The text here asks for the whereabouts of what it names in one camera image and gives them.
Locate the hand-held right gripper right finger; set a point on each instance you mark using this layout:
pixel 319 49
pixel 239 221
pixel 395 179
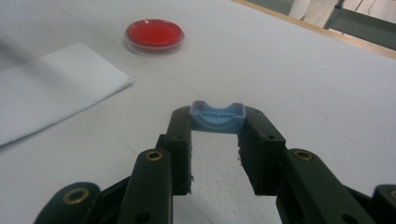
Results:
pixel 261 149

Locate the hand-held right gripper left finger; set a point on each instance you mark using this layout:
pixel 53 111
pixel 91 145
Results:
pixel 180 149

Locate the small blue stamp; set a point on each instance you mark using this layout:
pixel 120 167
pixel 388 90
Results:
pixel 218 123

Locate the round red ink dish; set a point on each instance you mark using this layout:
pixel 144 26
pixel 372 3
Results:
pixel 154 34

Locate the white paper sheet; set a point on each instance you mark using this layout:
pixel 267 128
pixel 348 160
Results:
pixel 53 90

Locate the wooden table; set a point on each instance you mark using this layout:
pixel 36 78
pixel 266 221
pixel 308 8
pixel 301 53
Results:
pixel 342 39

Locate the white desk frame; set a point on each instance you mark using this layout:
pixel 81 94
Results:
pixel 302 7

